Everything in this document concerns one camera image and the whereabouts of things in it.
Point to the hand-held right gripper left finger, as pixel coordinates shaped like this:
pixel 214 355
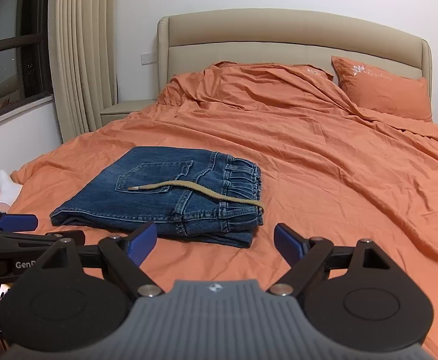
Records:
pixel 142 246

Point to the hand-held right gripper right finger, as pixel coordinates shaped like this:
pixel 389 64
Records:
pixel 286 243

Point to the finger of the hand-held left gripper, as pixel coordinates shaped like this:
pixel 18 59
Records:
pixel 27 239
pixel 16 221

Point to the blue denim pants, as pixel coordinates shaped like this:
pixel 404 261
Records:
pixel 147 210

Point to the white sock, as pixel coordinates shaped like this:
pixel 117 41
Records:
pixel 6 189

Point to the orange duvet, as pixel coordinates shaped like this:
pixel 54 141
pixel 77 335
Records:
pixel 335 176

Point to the beige nightstand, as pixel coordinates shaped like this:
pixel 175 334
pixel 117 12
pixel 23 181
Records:
pixel 129 110

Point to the dark framed window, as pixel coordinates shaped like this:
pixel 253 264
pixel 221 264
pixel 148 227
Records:
pixel 1 63

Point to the orange pillow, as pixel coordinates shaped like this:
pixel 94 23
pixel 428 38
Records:
pixel 383 93

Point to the beige pleated curtain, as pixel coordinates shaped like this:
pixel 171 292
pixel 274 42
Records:
pixel 80 45

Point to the beige padded headboard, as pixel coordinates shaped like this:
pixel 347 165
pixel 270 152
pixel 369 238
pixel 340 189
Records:
pixel 278 37

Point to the white wall switch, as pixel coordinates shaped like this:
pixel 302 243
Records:
pixel 149 58

